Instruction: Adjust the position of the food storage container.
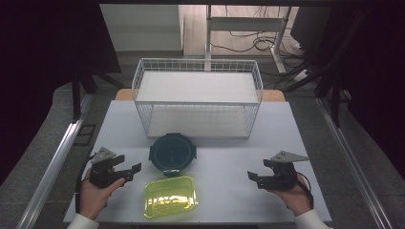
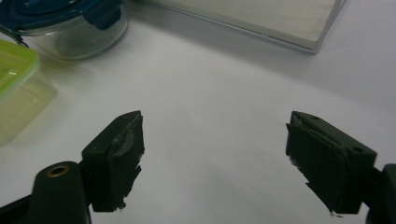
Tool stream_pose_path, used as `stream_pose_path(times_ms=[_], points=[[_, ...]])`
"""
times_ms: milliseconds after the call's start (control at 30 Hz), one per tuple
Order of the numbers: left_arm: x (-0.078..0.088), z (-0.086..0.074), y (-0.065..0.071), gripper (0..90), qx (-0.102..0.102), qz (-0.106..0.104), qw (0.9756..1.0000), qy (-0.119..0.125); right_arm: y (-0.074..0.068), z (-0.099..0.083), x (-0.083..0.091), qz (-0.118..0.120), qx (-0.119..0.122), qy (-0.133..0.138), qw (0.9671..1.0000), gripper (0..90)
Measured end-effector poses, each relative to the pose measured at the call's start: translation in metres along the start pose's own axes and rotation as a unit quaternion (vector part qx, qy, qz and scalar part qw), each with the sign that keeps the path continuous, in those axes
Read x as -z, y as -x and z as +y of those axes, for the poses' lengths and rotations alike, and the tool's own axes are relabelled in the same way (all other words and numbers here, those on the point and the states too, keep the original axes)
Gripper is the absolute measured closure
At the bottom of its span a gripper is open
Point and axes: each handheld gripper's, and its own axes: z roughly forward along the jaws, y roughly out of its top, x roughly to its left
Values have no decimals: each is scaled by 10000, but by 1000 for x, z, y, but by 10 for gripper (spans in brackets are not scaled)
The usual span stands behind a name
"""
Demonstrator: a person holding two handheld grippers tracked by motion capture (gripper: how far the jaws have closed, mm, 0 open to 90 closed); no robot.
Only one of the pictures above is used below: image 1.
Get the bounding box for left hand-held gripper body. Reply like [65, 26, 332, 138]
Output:
[89, 146, 127, 189]

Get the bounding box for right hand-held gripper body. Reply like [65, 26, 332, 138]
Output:
[256, 150, 309, 191]

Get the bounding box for round dark blue lidded container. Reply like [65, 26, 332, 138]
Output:
[148, 132, 198, 178]

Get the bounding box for yellow-green plastic container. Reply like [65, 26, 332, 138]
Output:
[143, 176, 199, 219]

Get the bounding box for white wire rack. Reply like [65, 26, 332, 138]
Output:
[131, 57, 265, 140]

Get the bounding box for person's right hand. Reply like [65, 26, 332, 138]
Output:
[268, 174, 313, 218]

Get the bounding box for person's left hand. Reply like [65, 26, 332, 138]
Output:
[78, 177, 126, 220]

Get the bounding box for wooden table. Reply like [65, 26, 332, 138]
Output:
[114, 88, 287, 103]

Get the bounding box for black stand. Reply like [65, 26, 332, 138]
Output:
[71, 63, 126, 124]
[283, 61, 345, 129]

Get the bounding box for white power strip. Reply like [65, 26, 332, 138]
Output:
[292, 68, 310, 84]

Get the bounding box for black curtain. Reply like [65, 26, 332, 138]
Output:
[0, 0, 122, 186]
[328, 0, 405, 180]

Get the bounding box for white cabinet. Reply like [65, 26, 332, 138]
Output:
[98, 4, 186, 52]

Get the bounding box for dark monitor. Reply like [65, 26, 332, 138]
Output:
[289, 5, 333, 52]

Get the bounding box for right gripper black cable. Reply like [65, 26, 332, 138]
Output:
[296, 171, 315, 210]

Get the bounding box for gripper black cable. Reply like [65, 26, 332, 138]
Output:
[296, 171, 315, 210]
[75, 153, 97, 214]

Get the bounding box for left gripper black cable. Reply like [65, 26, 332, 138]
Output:
[75, 153, 97, 214]

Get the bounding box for black square floor frame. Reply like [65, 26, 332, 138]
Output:
[73, 123, 96, 147]

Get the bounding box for aluminium rail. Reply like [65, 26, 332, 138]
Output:
[314, 96, 394, 229]
[15, 94, 96, 229]

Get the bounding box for black floor cables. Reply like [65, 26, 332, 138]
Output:
[209, 5, 308, 55]

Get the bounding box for white metal desk frame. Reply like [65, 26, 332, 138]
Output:
[204, 4, 292, 74]

